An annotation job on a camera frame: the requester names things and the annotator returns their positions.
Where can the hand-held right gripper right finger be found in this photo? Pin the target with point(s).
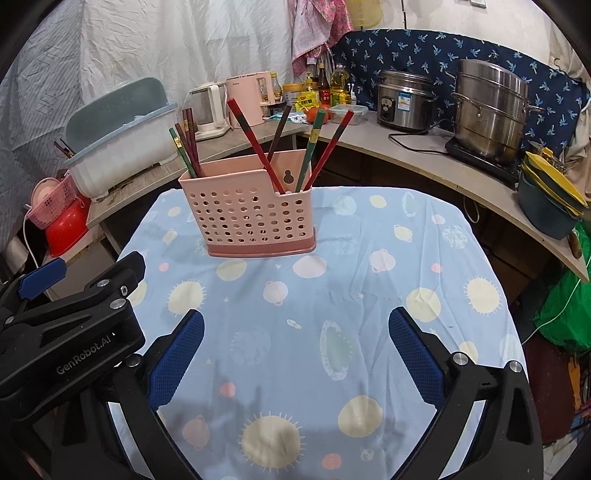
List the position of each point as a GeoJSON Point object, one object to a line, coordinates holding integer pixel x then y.
{"type": "Point", "coordinates": [418, 355]}

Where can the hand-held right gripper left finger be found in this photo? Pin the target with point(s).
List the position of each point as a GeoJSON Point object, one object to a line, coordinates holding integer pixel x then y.
{"type": "Point", "coordinates": [178, 355]}

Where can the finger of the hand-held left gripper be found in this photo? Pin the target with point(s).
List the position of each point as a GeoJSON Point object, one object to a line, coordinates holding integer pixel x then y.
{"type": "Point", "coordinates": [111, 293]}
{"type": "Point", "coordinates": [44, 277]}

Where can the pink perforated utensil holder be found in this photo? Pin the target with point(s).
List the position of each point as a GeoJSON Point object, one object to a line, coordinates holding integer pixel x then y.
{"type": "Point", "coordinates": [240, 217]}

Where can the green chopstick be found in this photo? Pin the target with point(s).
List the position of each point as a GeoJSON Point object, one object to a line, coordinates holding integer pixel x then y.
{"type": "Point", "coordinates": [309, 152]}
{"type": "Point", "coordinates": [181, 154]}

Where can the brown chopstick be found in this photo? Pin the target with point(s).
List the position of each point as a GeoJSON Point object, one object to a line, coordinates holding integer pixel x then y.
{"type": "Point", "coordinates": [187, 124]}

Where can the small grey cabinet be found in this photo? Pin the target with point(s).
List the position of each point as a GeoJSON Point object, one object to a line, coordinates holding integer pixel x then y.
{"type": "Point", "coordinates": [83, 272]}

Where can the red plastic basin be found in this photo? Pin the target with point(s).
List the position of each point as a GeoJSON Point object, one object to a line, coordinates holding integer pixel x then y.
{"type": "Point", "coordinates": [67, 235]}

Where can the pink plastic basket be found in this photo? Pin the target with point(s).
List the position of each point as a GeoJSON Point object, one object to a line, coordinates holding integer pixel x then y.
{"type": "Point", "coordinates": [53, 205]}

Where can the pink round lid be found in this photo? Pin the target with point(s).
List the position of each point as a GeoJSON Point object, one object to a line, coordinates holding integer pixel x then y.
{"type": "Point", "coordinates": [44, 191]}

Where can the blue printed tablecloth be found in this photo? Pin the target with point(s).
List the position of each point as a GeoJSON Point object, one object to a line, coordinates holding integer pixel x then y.
{"type": "Point", "coordinates": [323, 286]}

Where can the white dish drainer teal lid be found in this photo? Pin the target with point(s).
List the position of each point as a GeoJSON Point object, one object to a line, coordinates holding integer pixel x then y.
{"type": "Point", "coordinates": [115, 170]}

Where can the green plastic bag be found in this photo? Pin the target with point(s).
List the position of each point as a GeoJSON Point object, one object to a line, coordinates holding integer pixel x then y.
{"type": "Point", "coordinates": [565, 309]}

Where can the stacked teal and yellow bowls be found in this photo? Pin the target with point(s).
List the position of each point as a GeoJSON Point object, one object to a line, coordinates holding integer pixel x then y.
{"type": "Point", "coordinates": [545, 207]}

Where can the white electric kettle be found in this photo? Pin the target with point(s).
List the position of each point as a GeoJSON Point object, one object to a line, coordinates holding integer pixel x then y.
{"type": "Point", "coordinates": [207, 115]}

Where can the black induction cooker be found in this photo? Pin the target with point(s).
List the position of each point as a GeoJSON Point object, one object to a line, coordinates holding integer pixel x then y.
{"type": "Point", "coordinates": [485, 164]}

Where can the curved grey counter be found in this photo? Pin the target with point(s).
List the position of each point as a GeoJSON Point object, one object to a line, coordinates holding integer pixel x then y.
{"type": "Point", "coordinates": [415, 152]}

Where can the pink electric kettle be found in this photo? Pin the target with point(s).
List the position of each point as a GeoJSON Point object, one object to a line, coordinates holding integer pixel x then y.
{"type": "Point", "coordinates": [251, 97]}

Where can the steel rice cooker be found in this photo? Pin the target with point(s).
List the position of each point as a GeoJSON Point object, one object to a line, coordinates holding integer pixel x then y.
{"type": "Point", "coordinates": [406, 104]}

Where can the clear food container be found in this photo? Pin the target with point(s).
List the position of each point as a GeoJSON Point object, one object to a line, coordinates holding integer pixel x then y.
{"type": "Point", "coordinates": [339, 113]}

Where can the steel steamer pot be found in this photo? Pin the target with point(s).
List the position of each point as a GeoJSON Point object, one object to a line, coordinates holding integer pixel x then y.
{"type": "Point", "coordinates": [491, 110]}

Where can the white wrinkled sheet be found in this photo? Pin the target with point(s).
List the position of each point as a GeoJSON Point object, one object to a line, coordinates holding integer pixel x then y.
{"type": "Point", "coordinates": [138, 37]}

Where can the red tomato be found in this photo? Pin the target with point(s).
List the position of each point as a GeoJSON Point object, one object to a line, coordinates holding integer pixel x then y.
{"type": "Point", "coordinates": [311, 115]}

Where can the gold tin can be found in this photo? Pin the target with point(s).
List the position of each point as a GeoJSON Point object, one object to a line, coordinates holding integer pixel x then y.
{"type": "Point", "coordinates": [292, 97]}

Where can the yellow seasoning packet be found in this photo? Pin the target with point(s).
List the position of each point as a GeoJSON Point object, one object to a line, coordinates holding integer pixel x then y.
{"type": "Point", "coordinates": [307, 101]}

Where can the yellow cooking oil bottle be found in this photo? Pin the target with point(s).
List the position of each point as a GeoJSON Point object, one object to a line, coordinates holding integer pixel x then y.
{"type": "Point", "coordinates": [340, 87]}

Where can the dark sauce bottle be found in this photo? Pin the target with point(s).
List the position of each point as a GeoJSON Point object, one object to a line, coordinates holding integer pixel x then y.
{"type": "Point", "coordinates": [324, 85]}

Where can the navy printed cloth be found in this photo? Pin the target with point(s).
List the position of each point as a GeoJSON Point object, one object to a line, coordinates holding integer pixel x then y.
{"type": "Point", "coordinates": [415, 50]}

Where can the pink floral garment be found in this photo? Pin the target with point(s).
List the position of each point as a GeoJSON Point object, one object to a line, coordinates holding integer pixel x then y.
{"type": "Point", "coordinates": [318, 27]}

